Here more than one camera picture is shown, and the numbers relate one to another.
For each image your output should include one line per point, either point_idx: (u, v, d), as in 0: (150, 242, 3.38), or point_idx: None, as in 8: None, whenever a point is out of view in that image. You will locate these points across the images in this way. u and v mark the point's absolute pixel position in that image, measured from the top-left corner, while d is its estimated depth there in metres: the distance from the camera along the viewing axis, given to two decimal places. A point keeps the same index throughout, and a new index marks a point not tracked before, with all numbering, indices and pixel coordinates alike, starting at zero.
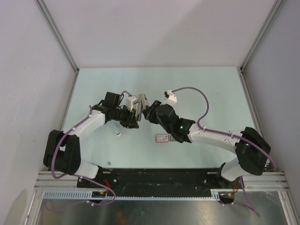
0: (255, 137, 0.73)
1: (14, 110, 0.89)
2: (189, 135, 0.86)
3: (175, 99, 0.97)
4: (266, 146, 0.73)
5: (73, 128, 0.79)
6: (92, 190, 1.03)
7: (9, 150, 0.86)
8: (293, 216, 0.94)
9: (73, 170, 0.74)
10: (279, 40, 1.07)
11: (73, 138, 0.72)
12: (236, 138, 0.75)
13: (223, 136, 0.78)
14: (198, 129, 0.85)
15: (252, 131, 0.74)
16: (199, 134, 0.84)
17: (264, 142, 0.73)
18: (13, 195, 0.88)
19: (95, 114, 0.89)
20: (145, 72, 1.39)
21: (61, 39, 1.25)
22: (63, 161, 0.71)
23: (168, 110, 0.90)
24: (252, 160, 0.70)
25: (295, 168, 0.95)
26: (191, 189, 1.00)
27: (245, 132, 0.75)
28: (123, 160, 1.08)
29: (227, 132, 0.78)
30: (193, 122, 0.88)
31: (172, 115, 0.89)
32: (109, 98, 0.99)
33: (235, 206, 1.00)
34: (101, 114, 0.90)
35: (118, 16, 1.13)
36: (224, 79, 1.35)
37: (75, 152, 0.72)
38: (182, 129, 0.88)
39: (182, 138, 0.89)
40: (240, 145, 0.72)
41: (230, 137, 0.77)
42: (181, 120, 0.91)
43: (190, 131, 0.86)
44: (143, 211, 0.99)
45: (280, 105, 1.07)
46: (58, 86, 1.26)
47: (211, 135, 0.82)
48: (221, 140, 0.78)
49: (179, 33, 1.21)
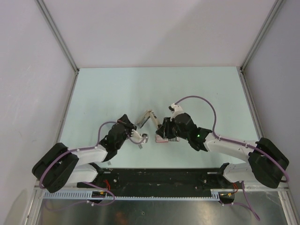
0: (271, 149, 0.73)
1: (14, 110, 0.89)
2: (205, 144, 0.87)
3: (180, 109, 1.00)
4: (282, 160, 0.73)
5: (78, 150, 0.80)
6: (92, 190, 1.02)
7: (8, 149, 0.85)
8: (293, 216, 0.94)
9: (55, 189, 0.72)
10: (279, 41, 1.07)
11: (71, 160, 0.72)
12: (251, 148, 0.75)
13: (238, 145, 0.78)
14: (214, 138, 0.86)
15: (268, 142, 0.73)
16: (214, 142, 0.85)
17: (280, 155, 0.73)
18: (13, 196, 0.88)
19: (100, 148, 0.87)
20: (145, 73, 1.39)
21: (60, 38, 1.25)
22: (51, 174, 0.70)
23: (187, 119, 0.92)
24: (267, 172, 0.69)
25: (294, 168, 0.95)
26: (191, 189, 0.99)
27: (259, 143, 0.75)
28: (123, 160, 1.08)
29: (242, 142, 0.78)
30: (210, 132, 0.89)
31: (190, 123, 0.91)
32: (114, 135, 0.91)
33: (235, 206, 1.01)
34: (103, 152, 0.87)
35: (118, 15, 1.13)
36: (224, 79, 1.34)
37: (68, 172, 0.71)
38: (199, 137, 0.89)
39: (198, 146, 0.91)
40: (253, 156, 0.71)
41: (244, 146, 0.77)
42: (199, 129, 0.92)
43: (206, 139, 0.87)
44: (143, 211, 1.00)
45: (281, 106, 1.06)
46: (58, 86, 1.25)
47: (226, 144, 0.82)
48: (234, 149, 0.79)
49: (180, 34, 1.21)
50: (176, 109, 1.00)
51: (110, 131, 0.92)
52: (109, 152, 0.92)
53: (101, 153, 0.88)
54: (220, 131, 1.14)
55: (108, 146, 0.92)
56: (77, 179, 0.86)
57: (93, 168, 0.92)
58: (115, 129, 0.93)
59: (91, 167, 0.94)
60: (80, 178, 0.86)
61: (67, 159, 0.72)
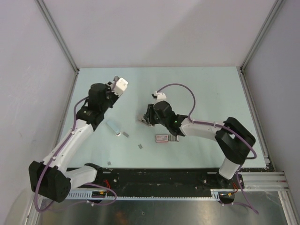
0: (237, 127, 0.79)
1: (14, 110, 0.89)
2: (181, 128, 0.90)
3: (163, 96, 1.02)
4: (250, 137, 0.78)
5: (53, 157, 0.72)
6: (92, 190, 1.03)
7: (9, 149, 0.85)
8: (293, 216, 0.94)
9: (62, 198, 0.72)
10: (279, 41, 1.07)
11: (55, 171, 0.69)
12: (219, 127, 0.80)
13: (208, 126, 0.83)
14: (188, 122, 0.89)
15: (234, 120, 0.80)
16: (189, 126, 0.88)
17: (247, 132, 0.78)
18: (13, 195, 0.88)
19: (78, 129, 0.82)
20: (145, 73, 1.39)
21: (60, 38, 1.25)
22: (50, 190, 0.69)
23: (164, 106, 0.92)
24: (234, 149, 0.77)
25: (295, 168, 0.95)
26: (191, 189, 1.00)
27: (227, 122, 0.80)
28: (123, 159, 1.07)
29: (211, 122, 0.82)
30: (186, 117, 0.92)
31: (168, 110, 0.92)
32: (94, 99, 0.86)
33: (234, 206, 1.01)
34: (86, 126, 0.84)
35: (118, 15, 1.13)
36: (224, 79, 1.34)
37: (60, 183, 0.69)
38: (177, 123, 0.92)
39: (176, 131, 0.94)
40: (220, 134, 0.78)
41: (213, 126, 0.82)
42: (176, 115, 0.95)
43: (181, 123, 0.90)
44: (143, 211, 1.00)
45: (281, 106, 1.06)
46: (58, 85, 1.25)
47: (199, 126, 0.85)
48: (205, 130, 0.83)
49: (180, 33, 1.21)
50: (160, 96, 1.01)
51: (89, 95, 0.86)
52: (96, 116, 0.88)
53: (85, 131, 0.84)
54: (198, 116, 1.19)
55: (91, 111, 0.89)
56: (79, 183, 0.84)
57: (91, 168, 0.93)
58: (93, 90, 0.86)
59: (87, 167, 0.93)
60: (82, 180, 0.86)
61: (49, 174, 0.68)
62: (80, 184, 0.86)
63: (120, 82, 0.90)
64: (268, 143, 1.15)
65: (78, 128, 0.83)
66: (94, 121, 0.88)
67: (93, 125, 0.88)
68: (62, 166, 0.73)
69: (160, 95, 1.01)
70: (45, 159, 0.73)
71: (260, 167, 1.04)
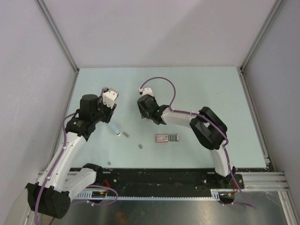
0: (211, 116, 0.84)
1: (14, 110, 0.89)
2: (162, 116, 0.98)
3: (149, 90, 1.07)
4: (222, 125, 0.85)
5: (48, 177, 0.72)
6: (92, 190, 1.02)
7: (9, 149, 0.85)
8: (293, 216, 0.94)
9: (63, 213, 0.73)
10: (279, 42, 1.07)
11: (52, 191, 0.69)
12: (194, 115, 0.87)
13: (184, 114, 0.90)
14: (168, 111, 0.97)
15: (209, 110, 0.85)
16: (168, 115, 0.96)
17: (219, 121, 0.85)
18: (13, 195, 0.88)
19: (71, 143, 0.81)
20: (145, 72, 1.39)
21: (60, 38, 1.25)
22: (50, 209, 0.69)
23: (146, 98, 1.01)
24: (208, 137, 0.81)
25: (294, 168, 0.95)
26: (191, 189, 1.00)
27: (202, 111, 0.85)
28: (122, 159, 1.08)
29: (188, 111, 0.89)
30: (167, 107, 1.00)
31: (149, 101, 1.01)
32: (86, 108, 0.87)
33: (234, 206, 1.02)
34: (77, 139, 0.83)
35: (118, 15, 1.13)
36: (224, 79, 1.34)
37: (58, 201, 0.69)
38: (159, 112, 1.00)
39: (158, 120, 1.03)
40: (195, 121, 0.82)
41: (190, 115, 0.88)
42: (158, 105, 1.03)
43: (163, 112, 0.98)
44: (143, 211, 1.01)
45: (281, 106, 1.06)
46: (58, 85, 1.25)
47: (177, 115, 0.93)
48: (182, 118, 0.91)
49: (179, 33, 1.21)
50: (146, 91, 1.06)
51: (80, 106, 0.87)
52: (87, 127, 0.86)
53: (77, 145, 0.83)
54: (181, 108, 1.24)
55: (82, 123, 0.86)
56: (80, 188, 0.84)
57: (90, 170, 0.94)
58: (85, 100, 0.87)
59: (86, 170, 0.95)
60: (83, 186, 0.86)
61: (47, 194, 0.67)
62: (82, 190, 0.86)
63: (109, 93, 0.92)
64: (268, 143, 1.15)
65: (69, 142, 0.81)
66: (86, 132, 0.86)
67: (85, 136, 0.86)
68: (58, 184, 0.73)
69: (146, 90, 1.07)
70: (40, 180, 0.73)
71: (260, 167, 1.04)
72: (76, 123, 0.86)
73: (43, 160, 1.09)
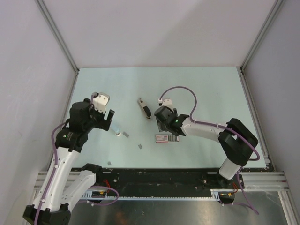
0: (241, 129, 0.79)
1: (14, 110, 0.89)
2: (182, 128, 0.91)
3: (169, 102, 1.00)
4: (252, 138, 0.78)
5: (42, 200, 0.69)
6: (92, 190, 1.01)
7: (9, 149, 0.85)
8: (293, 216, 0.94)
9: None
10: (280, 43, 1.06)
11: (48, 213, 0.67)
12: (221, 128, 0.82)
13: (211, 126, 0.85)
14: (190, 122, 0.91)
15: (237, 122, 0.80)
16: (190, 126, 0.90)
17: (250, 133, 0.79)
18: (13, 196, 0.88)
19: (63, 160, 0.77)
20: (145, 73, 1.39)
21: (60, 38, 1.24)
22: None
23: (163, 109, 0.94)
24: (236, 150, 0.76)
25: (294, 168, 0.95)
26: (191, 189, 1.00)
27: (230, 123, 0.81)
28: (122, 159, 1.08)
29: (214, 123, 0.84)
30: (187, 117, 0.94)
31: (165, 112, 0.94)
32: (76, 118, 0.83)
33: (234, 206, 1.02)
34: (69, 154, 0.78)
35: (118, 16, 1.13)
36: (224, 79, 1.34)
37: (56, 220, 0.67)
38: (177, 122, 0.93)
39: (176, 131, 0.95)
40: (223, 134, 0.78)
41: (216, 127, 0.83)
42: (176, 116, 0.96)
43: (183, 123, 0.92)
44: (143, 211, 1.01)
45: (281, 106, 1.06)
46: (58, 85, 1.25)
47: (201, 127, 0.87)
48: (207, 130, 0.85)
49: (179, 33, 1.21)
50: (166, 102, 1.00)
51: (70, 116, 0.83)
52: (78, 138, 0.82)
53: (70, 161, 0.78)
54: (182, 108, 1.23)
55: (72, 134, 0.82)
56: (80, 193, 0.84)
57: (88, 173, 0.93)
58: (74, 109, 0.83)
59: (88, 172, 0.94)
60: (82, 191, 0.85)
61: (43, 216, 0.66)
62: (82, 194, 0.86)
63: (99, 97, 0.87)
64: (268, 144, 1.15)
65: (61, 159, 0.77)
66: (77, 144, 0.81)
67: (77, 148, 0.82)
68: (54, 205, 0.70)
69: (166, 101, 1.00)
70: (35, 201, 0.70)
71: (260, 167, 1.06)
72: (66, 134, 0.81)
73: (43, 160, 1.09)
